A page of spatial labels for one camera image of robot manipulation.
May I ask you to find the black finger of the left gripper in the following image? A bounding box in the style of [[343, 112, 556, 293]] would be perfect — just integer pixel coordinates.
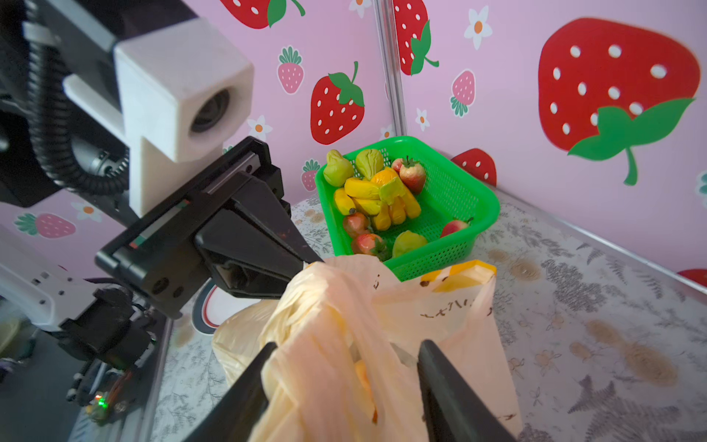
[[194, 209, 321, 298]]

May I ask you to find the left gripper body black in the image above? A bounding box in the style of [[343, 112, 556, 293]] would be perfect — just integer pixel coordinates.
[[96, 136, 292, 319]]

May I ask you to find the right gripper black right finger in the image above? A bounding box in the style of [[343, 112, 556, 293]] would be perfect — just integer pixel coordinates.
[[417, 340, 515, 442]]

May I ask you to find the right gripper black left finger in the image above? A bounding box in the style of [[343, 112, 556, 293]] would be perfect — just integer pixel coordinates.
[[185, 343, 277, 442]]

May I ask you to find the banana print plastic bag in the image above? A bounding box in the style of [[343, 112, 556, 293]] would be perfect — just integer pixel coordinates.
[[212, 255, 523, 441]]

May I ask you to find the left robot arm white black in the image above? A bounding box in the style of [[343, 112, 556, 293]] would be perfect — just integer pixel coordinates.
[[1, 137, 319, 370]]

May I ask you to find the green fake pear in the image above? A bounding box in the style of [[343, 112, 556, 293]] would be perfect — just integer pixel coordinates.
[[323, 149, 355, 188]]

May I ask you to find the yellow fake banana bunch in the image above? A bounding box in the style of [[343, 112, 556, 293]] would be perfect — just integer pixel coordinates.
[[333, 178, 422, 231]]

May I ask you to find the yellow green fake starfruit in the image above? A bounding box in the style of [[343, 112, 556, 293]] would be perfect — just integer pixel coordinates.
[[355, 149, 385, 180]]

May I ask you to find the round white plate dark rim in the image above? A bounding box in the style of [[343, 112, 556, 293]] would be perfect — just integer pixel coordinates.
[[191, 280, 263, 335]]

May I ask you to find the aluminium frame post left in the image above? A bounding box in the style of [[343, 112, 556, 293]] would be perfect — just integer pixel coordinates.
[[373, 0, 408, 136]]

